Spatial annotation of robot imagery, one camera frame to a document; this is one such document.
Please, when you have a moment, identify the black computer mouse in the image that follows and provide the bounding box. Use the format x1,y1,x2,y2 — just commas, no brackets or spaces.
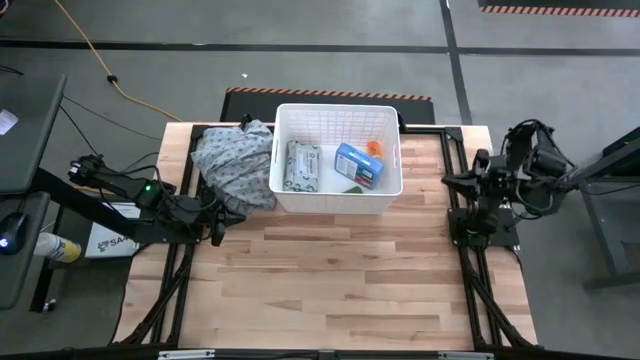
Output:
0,211,30,257

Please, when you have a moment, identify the blue first aid kit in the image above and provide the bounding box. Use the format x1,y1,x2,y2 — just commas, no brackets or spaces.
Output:
333,142,385,190

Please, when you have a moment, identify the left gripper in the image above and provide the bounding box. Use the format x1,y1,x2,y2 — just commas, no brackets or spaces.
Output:
197,207,247,247

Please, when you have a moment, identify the black hazard-striped mat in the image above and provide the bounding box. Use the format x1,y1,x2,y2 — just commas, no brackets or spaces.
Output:
477,0,640,19
219,87,436,126

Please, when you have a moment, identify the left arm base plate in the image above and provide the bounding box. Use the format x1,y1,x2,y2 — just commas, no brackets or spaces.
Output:
133,205,206,246

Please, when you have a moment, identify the white perforated plastic basket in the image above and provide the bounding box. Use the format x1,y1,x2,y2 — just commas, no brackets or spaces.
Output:
268,102,404,215

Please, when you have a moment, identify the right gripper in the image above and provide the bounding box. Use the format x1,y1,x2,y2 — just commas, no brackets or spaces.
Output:
442,148,501,201

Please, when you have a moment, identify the dark grey desk top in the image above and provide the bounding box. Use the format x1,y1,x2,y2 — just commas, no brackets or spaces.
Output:
0,73,69,196

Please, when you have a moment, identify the black desk support beam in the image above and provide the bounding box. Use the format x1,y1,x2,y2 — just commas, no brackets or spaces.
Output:
32,167,144,240

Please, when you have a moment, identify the grey blue-print wipes pack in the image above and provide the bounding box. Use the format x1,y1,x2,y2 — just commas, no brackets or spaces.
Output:
282,140,322,194

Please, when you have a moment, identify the white yellow spray bottle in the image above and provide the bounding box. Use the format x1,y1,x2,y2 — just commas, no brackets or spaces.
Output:
32,231,83,264

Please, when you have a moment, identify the thin black cable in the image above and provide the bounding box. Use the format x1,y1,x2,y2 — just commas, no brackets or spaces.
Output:
62,94,164,142
58,104,160,177

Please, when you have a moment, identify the silver metal bracket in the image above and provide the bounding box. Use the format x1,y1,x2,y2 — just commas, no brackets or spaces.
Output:
157,349,216,360
437,351,496,360

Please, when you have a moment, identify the black metal cart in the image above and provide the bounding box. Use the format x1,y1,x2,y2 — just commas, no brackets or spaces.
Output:
550,124,640,294

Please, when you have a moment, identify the yellow extension cable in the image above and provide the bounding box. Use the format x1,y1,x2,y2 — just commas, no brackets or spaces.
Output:
52,0,182,123

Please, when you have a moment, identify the white paper sheet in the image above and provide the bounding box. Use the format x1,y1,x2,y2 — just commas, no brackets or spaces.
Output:
0,108,20,137

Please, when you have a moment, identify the dark grey desk tray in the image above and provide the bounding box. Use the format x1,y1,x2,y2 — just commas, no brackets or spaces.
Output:
0,191,52,311

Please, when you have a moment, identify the black rig crossbar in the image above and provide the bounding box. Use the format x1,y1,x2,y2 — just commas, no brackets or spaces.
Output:
0,343,640,360

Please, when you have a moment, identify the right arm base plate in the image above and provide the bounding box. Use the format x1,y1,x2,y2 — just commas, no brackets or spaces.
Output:
447,207,521,249

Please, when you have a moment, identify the grey patterned cloth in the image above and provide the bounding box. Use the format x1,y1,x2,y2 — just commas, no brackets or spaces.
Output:
190,118,278,217

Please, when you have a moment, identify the black aluminium rig frame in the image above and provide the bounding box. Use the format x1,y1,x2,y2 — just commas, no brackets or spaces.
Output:
113,122,540,351

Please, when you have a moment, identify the white printed cardboard box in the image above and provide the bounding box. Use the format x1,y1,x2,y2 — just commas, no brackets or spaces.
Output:
83,202,144,260

